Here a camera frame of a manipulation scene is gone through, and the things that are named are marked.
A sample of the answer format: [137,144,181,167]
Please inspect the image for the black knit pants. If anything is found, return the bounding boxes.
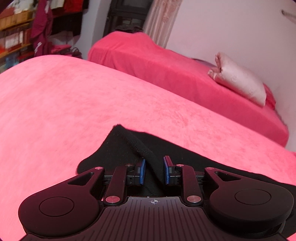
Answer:
[77,125,295,240]

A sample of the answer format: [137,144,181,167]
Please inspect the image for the red far bed cover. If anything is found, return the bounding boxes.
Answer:
[88,31,289,146]

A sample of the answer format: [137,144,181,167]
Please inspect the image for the pink fleece blanket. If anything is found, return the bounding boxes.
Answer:
[1,55,295,240]

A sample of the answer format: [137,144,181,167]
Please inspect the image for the cream satin pillow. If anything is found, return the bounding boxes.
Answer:
[208,52,266,107]

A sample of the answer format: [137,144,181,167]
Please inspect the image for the red folded cloth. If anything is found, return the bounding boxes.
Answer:
[264,84,276,110]

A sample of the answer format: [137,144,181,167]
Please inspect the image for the pink lace curtain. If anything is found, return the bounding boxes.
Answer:
[143,0,182,48]

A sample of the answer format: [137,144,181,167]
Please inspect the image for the dark cabinet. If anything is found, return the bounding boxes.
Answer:
[103,0,153,37]

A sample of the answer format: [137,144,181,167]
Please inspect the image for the hanging clothes rack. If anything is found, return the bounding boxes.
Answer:
[30,1,89,57]

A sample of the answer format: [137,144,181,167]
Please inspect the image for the wooden shelf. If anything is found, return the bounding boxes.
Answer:
[1,1,38,73]

